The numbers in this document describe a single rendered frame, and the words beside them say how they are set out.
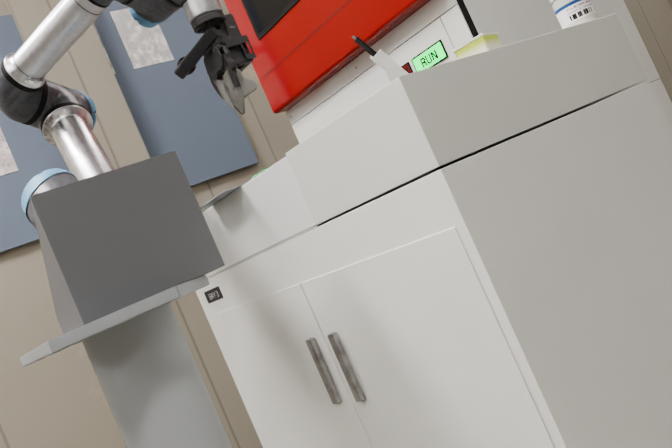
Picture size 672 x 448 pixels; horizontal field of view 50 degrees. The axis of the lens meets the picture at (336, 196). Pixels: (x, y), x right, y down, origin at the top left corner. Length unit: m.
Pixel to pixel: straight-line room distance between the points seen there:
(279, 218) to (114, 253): 0.35
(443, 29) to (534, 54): 0.55
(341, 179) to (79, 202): 0.43
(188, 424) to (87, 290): 0.28
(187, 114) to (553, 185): 2.57
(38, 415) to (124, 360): 1.94
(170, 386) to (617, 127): 0.91
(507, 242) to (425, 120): 0.22
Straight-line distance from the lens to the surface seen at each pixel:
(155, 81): 3.60
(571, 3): 1.55
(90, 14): 1.62
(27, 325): 3.22
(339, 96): 2.17
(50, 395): 3.21
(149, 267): 1.27
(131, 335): 1.27
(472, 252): 1.08
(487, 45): 1.47
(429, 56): 1.89
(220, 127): 3.62
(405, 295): 1.22
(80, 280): 1.24
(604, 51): 1.49
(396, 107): 1.10
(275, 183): 1.41
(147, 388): 1.28
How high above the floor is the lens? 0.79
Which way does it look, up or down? 3 degrees up
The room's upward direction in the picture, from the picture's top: 24 degrees counter-clockwise
